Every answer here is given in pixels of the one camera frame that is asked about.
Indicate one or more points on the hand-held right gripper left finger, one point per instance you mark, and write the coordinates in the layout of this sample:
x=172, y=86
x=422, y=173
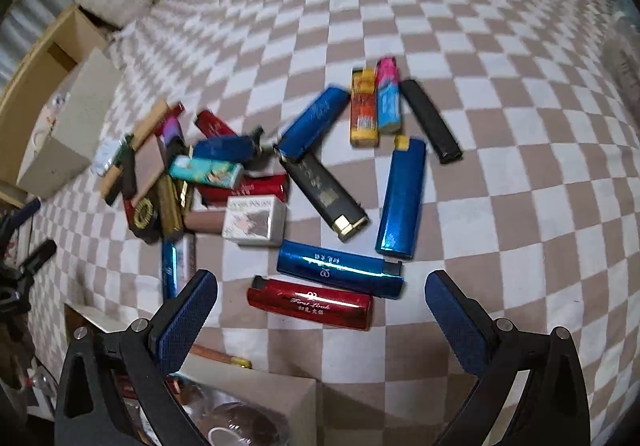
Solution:
x=182, y=326

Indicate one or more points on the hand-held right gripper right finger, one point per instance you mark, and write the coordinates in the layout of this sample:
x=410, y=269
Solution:
x=457, y=326

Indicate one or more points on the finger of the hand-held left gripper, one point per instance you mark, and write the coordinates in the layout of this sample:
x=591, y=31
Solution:
x=22, y=215
x=41, y=256

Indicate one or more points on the shiny red metallic lighter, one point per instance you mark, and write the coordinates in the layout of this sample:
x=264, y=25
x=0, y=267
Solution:
x=310, y=303

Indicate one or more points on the pile of lighters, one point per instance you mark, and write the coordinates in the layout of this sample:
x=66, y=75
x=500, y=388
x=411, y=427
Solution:
x=400, y=206

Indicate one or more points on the white cardboard box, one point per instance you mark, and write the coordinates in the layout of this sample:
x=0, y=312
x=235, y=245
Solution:
x=295, y=401

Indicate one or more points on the pink gold-tipped pen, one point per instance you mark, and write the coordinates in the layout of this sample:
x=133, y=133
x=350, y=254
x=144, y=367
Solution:
x=220, y=357

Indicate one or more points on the cream storage box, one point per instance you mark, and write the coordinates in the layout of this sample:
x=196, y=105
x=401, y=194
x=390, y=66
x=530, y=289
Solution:
x=65, y=146

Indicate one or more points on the small white packet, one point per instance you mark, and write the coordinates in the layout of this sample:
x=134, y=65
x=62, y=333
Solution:
x=106, y=157

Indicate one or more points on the pink rectangular case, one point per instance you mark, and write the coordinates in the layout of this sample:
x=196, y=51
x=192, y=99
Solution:
x=205, y=221

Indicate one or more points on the black gold round tin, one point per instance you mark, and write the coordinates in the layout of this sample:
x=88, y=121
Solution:
x=143, y=218

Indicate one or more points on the brown tape roll in bag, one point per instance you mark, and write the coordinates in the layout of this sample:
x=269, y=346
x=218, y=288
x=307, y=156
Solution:
x=240, y=421

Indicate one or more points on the small white printed box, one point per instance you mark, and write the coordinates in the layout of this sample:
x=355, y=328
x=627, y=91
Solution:
x=255, y=221

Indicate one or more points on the brown flat case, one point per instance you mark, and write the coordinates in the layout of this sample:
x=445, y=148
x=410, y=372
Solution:
x=150, y=166

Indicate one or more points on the wooden bedside shelf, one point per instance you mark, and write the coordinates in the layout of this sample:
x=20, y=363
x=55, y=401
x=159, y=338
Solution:
x=45, y=56

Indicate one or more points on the pale striped curtain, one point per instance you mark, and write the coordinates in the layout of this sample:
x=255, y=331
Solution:
x=30, y=21

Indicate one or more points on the clear plastic storage bin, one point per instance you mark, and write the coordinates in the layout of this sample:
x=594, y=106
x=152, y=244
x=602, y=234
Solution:
x=622, y=56

